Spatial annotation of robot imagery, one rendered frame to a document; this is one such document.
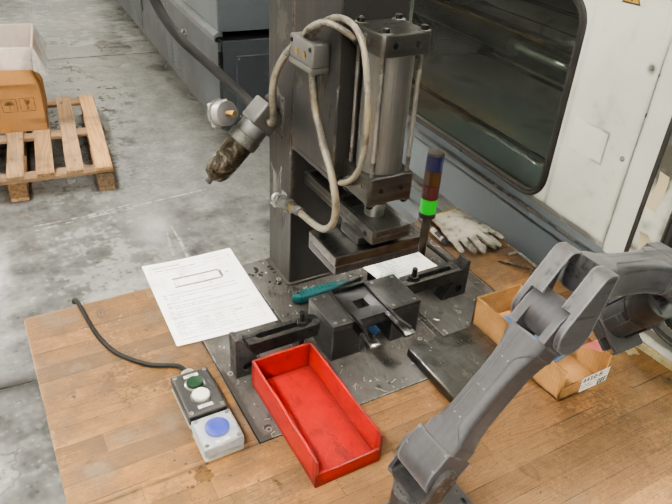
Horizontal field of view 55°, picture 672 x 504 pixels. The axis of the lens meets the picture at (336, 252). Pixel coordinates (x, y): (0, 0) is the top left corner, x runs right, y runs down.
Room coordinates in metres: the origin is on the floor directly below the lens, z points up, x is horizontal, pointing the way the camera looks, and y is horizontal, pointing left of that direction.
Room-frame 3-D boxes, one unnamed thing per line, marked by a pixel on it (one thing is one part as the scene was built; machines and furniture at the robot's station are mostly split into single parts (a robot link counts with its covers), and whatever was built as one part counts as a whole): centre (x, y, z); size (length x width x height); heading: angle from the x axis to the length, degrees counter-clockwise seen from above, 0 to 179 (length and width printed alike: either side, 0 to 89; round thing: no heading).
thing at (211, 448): (0.72, 0.17, 0.90); 0.07 x 0.07 x 0.06; 31
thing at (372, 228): (1.07, -0.01, 1.22); 0.26 x 0.18 x 0.30; 31
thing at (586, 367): (0.99, -0.41, 0.93); 0.25 x 0.13 x 0.08; 31
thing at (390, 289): (1.02, -0.06, 0.98); 0.20 x 0.10 x 0.01; 121
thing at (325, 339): (1.02, -0.06, 0.94); 0.20 x 0.10 x 0.07; 121
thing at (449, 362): (0.93, -0.27, 0.91); 0.17 x 0.16 x 0.02; 121
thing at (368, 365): (1.10, -0.04, 0.88); 0.65 x 0.50 x 0.03; 121
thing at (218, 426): (0.72, 0.17, 0.93); 0.04 x 0.04 x 0.02
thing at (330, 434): (0.77, 0.02, 0.93); 0.25 x 0.12 x 0.06; 31
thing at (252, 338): (0.92, 0.09, 0.95); 0.15 x 0.03 x 0.10; 121
